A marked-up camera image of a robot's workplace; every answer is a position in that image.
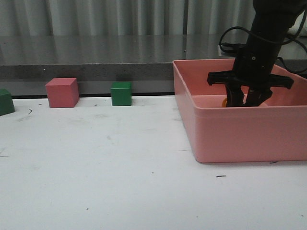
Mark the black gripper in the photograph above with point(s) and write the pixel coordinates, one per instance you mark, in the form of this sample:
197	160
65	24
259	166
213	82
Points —
252	68

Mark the yellow push button switch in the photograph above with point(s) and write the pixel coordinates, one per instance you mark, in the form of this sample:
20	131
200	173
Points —
224	103

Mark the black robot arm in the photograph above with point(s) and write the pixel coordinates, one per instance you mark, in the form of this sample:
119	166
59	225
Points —
271	23

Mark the pink plastic bin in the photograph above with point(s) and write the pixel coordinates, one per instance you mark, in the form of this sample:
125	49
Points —
274	131

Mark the green cube block centre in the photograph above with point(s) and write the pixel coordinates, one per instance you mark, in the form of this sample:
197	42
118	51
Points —
121	94

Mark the pink cube block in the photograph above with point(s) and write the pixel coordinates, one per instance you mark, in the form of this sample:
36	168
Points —
62	92

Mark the dark grey counter shelf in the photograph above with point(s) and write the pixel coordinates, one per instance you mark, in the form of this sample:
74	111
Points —
28	63

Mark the green block far left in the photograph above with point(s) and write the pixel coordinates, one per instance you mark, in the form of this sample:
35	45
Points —
6	102

